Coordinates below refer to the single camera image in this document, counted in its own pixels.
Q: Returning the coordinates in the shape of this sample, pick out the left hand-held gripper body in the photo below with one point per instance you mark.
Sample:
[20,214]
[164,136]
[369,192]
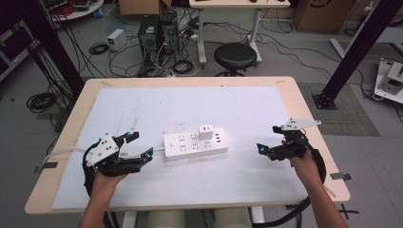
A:
[103,150]

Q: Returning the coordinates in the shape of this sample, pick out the thin wooden stick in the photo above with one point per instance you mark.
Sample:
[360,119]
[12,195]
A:
[330,191]

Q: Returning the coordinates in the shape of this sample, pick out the white power strip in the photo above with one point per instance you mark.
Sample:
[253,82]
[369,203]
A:
[190,153]

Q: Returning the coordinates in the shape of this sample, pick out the black computer tower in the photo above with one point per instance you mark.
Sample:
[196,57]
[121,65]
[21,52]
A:
[169,31]
[148,34]

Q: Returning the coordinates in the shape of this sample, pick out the white background desk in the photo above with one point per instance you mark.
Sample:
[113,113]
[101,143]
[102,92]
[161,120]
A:
[239,3]

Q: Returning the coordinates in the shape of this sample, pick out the black metal stand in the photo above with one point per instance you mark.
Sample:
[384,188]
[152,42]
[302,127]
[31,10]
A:
[358,50]
[47,41]

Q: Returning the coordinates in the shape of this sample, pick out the grey metal rack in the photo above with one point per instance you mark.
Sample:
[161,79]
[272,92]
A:
[12,53]

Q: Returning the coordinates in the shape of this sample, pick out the round white table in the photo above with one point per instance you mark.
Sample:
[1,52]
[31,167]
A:
[79,11]

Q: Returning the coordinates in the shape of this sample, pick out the white power supply box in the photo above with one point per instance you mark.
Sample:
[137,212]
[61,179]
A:
[116,39]

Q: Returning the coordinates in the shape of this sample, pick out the large cardboard box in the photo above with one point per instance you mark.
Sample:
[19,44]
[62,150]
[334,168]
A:
[323,15]

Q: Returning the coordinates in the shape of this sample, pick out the person's right hand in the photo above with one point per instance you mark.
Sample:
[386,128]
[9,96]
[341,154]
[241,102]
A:
[304,169]

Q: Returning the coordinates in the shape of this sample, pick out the light blue table mat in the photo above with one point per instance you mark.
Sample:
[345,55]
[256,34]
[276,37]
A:
[221,104]

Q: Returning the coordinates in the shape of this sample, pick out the white device on floor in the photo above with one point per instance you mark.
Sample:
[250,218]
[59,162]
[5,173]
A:
[391,80]

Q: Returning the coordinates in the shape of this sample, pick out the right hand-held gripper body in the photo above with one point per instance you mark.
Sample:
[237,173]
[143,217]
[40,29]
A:
[288,150]

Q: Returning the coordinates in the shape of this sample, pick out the black round stool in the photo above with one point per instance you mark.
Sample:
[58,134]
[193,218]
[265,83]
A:
[235,56]

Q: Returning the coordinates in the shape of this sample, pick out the white charger adapter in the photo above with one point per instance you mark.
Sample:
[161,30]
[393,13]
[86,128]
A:
[205,133]

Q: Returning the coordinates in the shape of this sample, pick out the grey floor mat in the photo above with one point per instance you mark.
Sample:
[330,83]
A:
[348,117]

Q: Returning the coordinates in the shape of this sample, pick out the black tape piece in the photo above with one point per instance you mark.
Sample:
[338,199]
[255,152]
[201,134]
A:
[47,166]
[340,176]

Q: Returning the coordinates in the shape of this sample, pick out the person's left hand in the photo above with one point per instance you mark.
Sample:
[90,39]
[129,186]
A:
[106,183]

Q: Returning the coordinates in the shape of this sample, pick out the black tape cross mark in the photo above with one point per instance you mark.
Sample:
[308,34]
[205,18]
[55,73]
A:
[348,211]

